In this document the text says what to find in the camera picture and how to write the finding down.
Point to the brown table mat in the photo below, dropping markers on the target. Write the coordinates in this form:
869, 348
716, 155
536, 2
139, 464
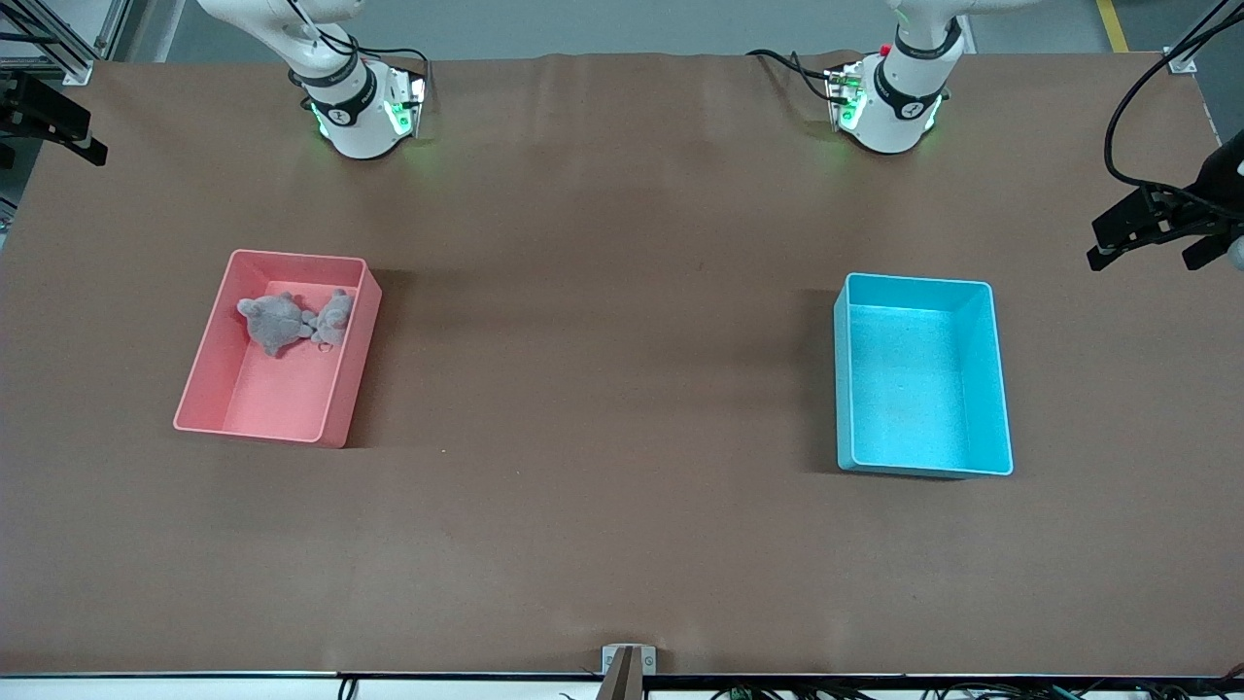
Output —
622, 535

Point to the large grey plush toy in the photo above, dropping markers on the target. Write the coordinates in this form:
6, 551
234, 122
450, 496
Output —
275, 323

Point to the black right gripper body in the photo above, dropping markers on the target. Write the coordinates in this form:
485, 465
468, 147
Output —
21, 100

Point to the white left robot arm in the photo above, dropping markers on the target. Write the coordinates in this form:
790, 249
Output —
899, 117

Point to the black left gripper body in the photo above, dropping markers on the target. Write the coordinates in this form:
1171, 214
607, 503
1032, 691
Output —
1219, 185

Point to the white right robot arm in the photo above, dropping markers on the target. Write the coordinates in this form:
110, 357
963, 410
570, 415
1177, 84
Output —
360, 126

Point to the blue plastic box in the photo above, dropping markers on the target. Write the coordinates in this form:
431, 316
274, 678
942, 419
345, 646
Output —
904, 389

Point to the small grey plush toy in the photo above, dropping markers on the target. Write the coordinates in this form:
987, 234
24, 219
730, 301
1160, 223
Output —
333, 316

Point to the pink plastic box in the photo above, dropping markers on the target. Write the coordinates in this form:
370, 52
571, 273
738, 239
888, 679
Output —
282, 399

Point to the metal mount bracket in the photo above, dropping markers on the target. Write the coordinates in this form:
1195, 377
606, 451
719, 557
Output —
612, 661

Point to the aluminium frame strut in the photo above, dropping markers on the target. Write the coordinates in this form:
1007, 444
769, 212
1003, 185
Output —
1183, 63
78, 70

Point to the silver base connector panel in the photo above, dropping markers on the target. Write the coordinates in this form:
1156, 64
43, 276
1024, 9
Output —
413, 97
838, 92

